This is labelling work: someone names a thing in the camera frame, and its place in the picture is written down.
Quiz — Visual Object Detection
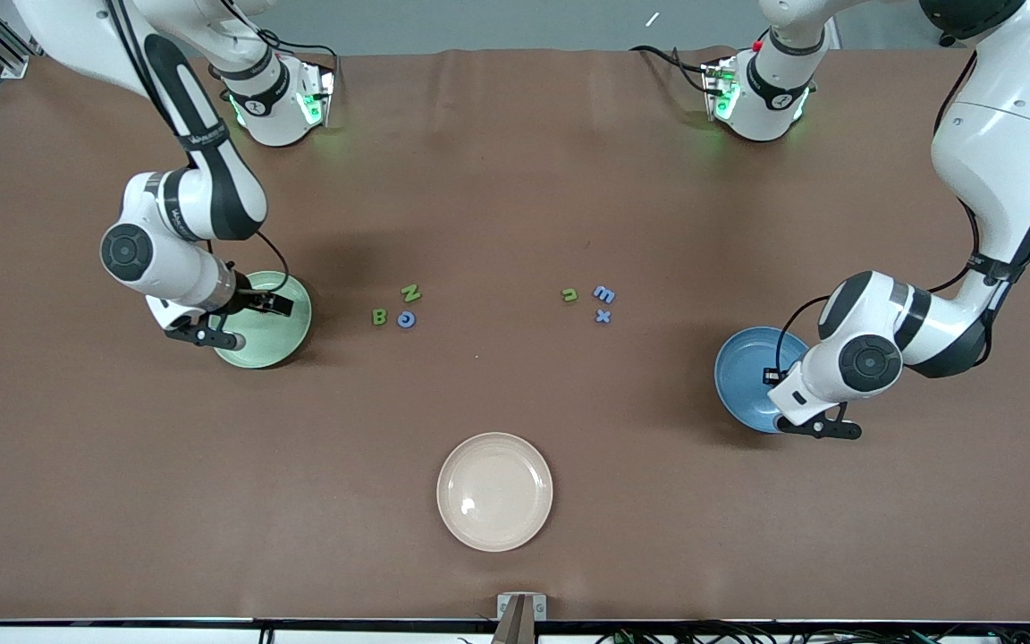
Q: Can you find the tan camera mast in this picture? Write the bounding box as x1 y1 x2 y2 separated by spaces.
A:
490 597 537 644

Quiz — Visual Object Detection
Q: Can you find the white table front rail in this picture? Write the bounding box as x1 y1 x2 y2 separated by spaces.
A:
0 623 1030 644

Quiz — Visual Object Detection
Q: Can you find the black base cable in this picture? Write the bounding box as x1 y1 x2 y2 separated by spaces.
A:
238 18 342 90
629 45 714 97

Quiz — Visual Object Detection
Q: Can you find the beige plate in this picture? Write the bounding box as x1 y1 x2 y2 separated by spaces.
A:
436 432 554 553

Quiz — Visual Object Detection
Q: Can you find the blue plate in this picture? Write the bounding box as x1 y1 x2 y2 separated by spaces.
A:
714 326 811 435

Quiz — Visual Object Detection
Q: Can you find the brown table cover sheet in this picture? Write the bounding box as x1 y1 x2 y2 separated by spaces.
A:
0 47 1030 624

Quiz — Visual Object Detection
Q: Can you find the grey metal bracket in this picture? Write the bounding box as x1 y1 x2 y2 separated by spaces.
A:
496 592 548 622

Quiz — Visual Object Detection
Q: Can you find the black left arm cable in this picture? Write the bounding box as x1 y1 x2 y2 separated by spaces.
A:
774 49 985 381

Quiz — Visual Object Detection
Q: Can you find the light green plate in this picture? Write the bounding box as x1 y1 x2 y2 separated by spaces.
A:
211 271 313 369

